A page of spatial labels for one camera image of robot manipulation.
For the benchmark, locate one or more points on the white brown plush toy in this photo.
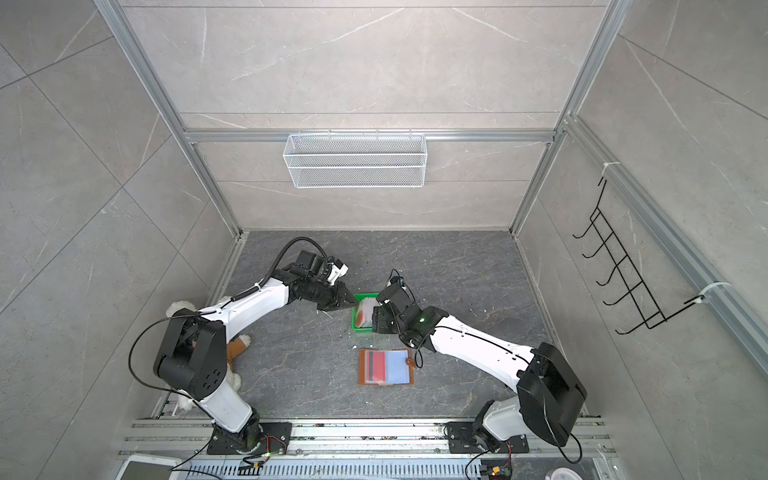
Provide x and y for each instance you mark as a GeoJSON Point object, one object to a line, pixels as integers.
{"type": "Point", "coordinates": [195, 356]}

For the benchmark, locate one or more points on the stack of credit cards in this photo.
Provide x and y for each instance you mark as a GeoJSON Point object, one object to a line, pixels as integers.
{"type": "Point", "coordinates": [364, 312]}

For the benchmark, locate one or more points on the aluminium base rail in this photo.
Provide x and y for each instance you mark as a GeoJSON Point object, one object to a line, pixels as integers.
{"type": "Point", "coordinates": [424, 448]}

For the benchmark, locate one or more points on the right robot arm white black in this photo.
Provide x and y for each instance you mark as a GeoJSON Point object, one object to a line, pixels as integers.
{"type": "Point", "coordinates": [547, 394]}

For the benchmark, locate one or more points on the white device at bottom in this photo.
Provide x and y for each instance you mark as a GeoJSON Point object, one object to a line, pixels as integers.
{"type": "Point", "coordinates": [148, 467]}

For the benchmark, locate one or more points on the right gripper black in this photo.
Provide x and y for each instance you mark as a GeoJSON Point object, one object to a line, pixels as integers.
{"type": "Point", "coordinates": [379, 319]}

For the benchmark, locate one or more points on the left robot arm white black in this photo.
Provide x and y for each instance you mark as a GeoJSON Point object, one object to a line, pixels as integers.
{"type": "Point", "coordinates": [227, 408]}

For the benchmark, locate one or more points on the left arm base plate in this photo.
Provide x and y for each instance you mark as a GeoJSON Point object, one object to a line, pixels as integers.
{"type": "Point", "coordinates": [254, 439]}

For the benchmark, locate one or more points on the green plastic card tray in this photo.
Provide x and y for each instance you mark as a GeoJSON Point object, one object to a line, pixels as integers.
{"type": "Point", "coordinates": [359, 297]}

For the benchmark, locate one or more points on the brown leather card holder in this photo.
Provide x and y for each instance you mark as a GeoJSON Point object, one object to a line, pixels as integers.
{"type": "Point", "coordinates": [400, 367]}

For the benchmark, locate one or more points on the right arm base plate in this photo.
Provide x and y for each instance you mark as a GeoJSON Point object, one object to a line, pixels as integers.
{"type": "Point", "coordinates": [464, 438]}

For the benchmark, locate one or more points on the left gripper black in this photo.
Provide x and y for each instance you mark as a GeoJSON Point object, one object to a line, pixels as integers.
{"type": "Point", "coordinates": [340, 299]}

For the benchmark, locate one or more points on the black wire hook rack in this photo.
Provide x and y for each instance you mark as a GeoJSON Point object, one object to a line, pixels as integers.
{"type": "Point", "coordinates": [625, 272]}

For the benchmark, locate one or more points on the white wire mesh basket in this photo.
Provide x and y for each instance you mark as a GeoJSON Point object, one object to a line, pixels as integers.
{"type": "Point", "coordinates": [356, 160]}

